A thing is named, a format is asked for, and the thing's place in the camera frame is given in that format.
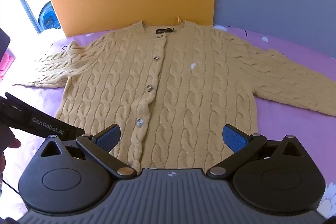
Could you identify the dark object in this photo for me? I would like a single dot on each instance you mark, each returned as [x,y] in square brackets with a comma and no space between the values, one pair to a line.
[4,41]

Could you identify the pink cloth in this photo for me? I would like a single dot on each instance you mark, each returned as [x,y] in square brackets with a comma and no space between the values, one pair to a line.
[5,62]

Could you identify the person's left hand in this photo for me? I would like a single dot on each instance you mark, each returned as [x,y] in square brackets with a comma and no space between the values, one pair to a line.
[10,144]

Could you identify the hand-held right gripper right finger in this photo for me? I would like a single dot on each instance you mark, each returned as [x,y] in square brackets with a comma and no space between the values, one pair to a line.
[233,138]

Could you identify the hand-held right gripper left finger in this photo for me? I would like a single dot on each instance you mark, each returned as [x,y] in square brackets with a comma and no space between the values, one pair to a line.
[110,138]

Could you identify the purple floral bedsheet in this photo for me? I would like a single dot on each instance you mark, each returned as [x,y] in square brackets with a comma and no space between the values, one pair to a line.
[288,129]

